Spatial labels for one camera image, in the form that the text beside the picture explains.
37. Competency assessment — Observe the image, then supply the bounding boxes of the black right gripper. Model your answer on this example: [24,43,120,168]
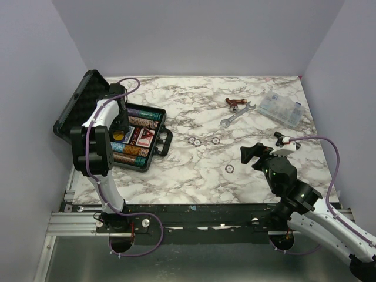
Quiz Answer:
[240,142,288,194]

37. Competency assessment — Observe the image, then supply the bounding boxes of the yellow big blind button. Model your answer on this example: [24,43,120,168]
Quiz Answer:
[113,131,125,142]

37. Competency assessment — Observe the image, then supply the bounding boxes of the blue playing card deck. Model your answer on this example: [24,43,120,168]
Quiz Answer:
[122,126,135,144]

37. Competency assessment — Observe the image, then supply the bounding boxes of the red triangular dealer button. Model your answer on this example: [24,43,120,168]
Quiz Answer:
[140,128,155,140]

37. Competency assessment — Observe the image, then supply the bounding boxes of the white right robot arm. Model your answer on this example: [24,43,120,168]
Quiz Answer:
[241,143,375,281]

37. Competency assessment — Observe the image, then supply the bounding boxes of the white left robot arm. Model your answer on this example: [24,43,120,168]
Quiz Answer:
[70,83,260,232]

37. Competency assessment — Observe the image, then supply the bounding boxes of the black poker set case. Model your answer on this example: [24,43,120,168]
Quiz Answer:
[53,70,173,175]

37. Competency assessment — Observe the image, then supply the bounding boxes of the brown and blue chip row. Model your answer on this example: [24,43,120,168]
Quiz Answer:
[129,116,159,130]

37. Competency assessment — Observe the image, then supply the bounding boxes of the red dice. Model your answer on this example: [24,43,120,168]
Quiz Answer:
[129,127,141,146]

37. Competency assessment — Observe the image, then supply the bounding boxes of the purple and green chip row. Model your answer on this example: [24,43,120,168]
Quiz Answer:
[127,108,165,121]

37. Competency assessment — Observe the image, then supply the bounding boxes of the poker chip near deck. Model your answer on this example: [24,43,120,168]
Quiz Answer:
[225,164,234,173]

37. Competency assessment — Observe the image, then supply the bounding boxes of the orange chip row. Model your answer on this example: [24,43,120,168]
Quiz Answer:
[111,142,149,157]

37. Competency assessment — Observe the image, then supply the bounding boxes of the red playing card deck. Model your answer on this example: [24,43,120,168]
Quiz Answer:
[136,135,153,148]

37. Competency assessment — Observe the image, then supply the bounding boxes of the poker chip marked 10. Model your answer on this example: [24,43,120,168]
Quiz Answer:
[212,137,220,145]

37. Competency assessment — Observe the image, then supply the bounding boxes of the brown bottom chip row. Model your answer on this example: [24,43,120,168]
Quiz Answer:
[113,152,146,167]

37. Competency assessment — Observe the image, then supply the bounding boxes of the black T-shaped pipe fitting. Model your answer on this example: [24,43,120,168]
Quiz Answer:
[274,132,301,150]

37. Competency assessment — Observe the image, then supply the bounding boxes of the silver open-end wrench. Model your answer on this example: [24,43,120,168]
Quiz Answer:
[219,102,256,128]

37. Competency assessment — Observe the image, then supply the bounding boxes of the brown faucet tap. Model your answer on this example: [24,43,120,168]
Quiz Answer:
[225,98,247,112]

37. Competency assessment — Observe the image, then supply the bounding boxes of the clear plastic screw organizer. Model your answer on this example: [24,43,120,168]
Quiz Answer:
[257,91,306,128]

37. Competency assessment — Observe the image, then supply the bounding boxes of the poker chip beside blue button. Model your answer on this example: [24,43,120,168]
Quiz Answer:
[188,137,196,144]

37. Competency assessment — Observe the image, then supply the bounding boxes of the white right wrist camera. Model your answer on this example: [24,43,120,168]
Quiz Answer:
[270,137,297,157]

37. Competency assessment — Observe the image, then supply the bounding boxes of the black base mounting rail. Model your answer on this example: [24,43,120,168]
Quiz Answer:
[95,203,297,246]

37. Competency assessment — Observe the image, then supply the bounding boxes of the aluminium frame rail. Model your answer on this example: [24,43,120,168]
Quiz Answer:
[45,210,109,236]

